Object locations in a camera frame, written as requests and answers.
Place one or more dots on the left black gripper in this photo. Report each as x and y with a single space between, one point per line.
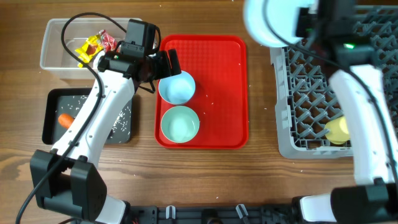
164 70

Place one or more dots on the orange carrot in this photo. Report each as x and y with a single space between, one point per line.
65 120

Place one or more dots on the clear plastic bin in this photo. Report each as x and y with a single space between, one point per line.
56 60

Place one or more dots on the red serving tray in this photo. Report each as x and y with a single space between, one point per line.
218 66

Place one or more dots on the white tissue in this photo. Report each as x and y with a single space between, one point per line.
97 58

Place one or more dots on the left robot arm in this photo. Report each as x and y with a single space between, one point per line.
66 178

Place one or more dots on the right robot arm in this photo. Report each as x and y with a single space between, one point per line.
358 86

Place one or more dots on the red foil wrapper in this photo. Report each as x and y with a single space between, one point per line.
107 42

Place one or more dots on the grey dishwasher rack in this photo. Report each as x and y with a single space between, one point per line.
305 102

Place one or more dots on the yellow plastic cup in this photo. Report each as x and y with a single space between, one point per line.
337 131

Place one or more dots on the light blue plate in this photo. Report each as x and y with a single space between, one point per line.
282 15

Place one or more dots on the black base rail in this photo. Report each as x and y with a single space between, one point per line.
266 214

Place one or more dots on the light blue bowl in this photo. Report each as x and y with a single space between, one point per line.
177 89

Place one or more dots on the yellow foil wrapper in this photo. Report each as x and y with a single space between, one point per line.
90 48

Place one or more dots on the green bowl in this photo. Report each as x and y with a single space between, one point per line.
180 124

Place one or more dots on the white rice pile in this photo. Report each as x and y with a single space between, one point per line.
72 104

